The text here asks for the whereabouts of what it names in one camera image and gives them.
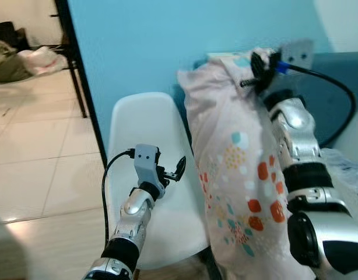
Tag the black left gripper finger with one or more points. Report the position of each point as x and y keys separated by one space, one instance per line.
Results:
x=181 y=166
x=173 y=177

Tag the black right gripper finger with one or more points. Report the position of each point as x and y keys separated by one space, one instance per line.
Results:
x=251 y=83
x=258 y=63

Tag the pink patterned pillow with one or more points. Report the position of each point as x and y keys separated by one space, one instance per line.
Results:
x=231 y=116

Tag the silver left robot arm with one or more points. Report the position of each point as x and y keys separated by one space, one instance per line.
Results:
x=132 y=216

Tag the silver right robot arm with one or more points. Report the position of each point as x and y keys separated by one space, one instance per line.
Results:
x=319 y=227

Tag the white plastic chair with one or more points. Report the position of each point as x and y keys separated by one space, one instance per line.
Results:
x=150 y=116

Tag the clear plastic bag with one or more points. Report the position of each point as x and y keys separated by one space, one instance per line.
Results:
x=345 y=169

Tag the white plastic bag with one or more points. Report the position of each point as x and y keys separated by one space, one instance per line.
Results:
x=42 y=60

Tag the olive green bag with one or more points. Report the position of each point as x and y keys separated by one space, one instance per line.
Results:
x=7 y=64

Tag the black bag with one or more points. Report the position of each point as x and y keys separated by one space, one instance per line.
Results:
x=10 y=35

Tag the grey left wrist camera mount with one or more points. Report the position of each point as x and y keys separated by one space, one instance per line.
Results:
x=147 y=160

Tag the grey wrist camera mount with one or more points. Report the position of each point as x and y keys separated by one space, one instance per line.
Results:
x=298 y=53
x=147 y=160

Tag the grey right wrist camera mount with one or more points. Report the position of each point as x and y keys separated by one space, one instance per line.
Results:
x=298 y=53

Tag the dark door frame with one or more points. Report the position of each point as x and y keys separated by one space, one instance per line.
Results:
x=80 y=70

